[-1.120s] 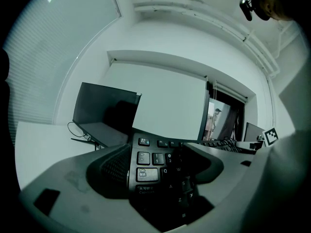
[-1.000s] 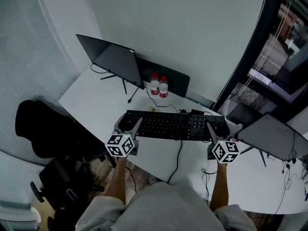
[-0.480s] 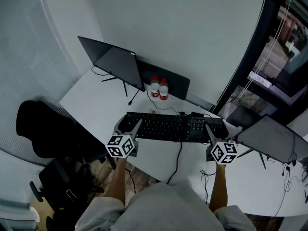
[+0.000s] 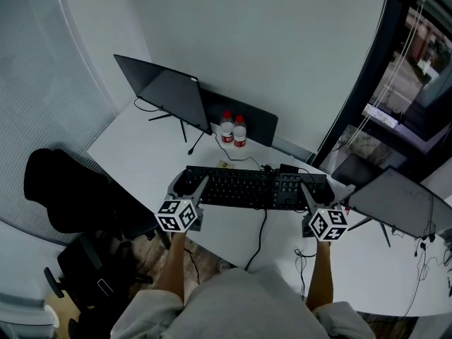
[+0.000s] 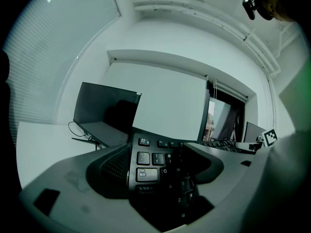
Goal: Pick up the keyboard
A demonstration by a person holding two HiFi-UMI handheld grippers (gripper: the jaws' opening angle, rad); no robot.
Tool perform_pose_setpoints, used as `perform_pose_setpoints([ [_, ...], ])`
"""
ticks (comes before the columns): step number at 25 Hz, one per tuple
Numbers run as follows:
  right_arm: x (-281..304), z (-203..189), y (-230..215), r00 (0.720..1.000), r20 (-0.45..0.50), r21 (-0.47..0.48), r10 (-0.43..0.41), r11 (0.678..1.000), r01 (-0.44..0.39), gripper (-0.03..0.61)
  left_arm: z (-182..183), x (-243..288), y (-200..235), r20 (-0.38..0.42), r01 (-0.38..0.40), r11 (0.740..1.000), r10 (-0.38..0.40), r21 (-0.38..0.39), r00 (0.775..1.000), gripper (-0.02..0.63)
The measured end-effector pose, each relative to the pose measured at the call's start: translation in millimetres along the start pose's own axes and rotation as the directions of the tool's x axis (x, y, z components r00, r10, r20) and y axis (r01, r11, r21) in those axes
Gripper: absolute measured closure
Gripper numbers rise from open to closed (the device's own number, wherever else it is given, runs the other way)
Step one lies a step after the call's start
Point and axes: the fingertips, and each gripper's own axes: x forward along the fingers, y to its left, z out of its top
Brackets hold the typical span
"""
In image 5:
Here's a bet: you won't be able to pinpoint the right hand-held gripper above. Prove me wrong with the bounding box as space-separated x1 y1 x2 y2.
255 128 279 153

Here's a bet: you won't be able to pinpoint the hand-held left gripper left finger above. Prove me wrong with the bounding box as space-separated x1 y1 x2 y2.
19 143 161 233

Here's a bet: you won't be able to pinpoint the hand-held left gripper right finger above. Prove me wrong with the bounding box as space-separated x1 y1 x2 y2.
165 143 263 233

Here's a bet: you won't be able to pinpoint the black keyboard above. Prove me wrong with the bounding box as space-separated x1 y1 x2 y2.
128 127 243 233

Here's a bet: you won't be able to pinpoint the black wide monitor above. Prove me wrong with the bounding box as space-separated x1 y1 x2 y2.
242 121 268 144

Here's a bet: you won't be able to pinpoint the person's grey sweatshirt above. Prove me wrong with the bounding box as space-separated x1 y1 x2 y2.
242 57 311 233

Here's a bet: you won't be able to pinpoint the black-framed window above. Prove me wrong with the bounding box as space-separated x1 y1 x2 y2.
201 81 249 143

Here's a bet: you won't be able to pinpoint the black monitor with sticker corner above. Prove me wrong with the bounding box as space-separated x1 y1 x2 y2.
71 82 142 150

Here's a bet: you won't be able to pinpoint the person's head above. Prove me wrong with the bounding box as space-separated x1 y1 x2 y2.
254 0 300 23

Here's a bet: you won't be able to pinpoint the white ceiling pipes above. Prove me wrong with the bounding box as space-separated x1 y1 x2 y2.
132 0 282 79

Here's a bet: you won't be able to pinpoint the looped black monitor cable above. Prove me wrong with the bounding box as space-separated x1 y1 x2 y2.
68 121 86 138

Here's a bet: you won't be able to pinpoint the black head-mounted camera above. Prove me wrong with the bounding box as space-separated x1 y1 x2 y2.
242 0 258 21

